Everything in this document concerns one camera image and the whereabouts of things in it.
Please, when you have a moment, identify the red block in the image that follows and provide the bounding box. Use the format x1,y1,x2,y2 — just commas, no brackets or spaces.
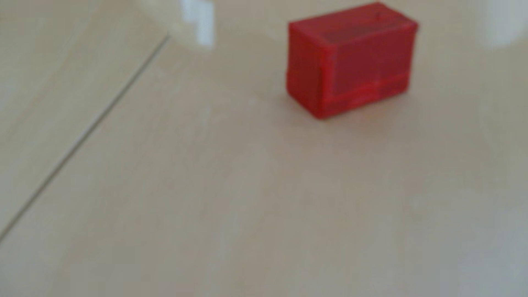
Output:
286,2,420,120

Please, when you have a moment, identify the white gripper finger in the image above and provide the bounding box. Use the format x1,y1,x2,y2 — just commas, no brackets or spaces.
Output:
474,0,528,51
136,0,216,49

